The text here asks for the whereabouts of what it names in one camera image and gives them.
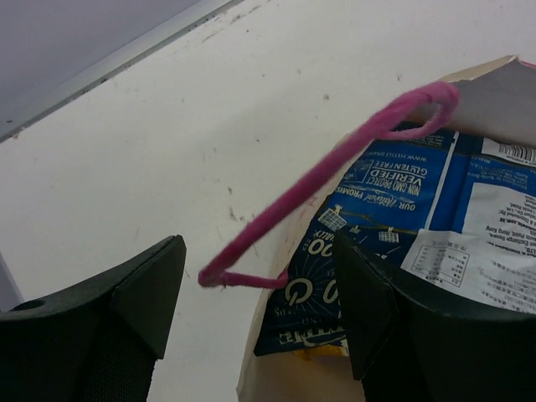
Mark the aluminium front rail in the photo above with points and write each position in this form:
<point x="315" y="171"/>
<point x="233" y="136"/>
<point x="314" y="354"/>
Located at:
<point x="53" y="52"/>

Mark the pink and cream paper bag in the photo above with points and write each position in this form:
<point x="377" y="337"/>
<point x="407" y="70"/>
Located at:
<point x="495" y="100"/>

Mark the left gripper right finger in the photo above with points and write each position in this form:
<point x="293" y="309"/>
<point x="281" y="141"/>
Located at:
<point x="409" y="340"/>

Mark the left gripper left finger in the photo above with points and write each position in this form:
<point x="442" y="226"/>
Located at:
<point x="98" y="340"/>

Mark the dark blue chips bag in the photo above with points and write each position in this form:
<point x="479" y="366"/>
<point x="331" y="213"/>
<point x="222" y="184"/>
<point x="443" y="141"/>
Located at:
<point x="455" y="210"/>

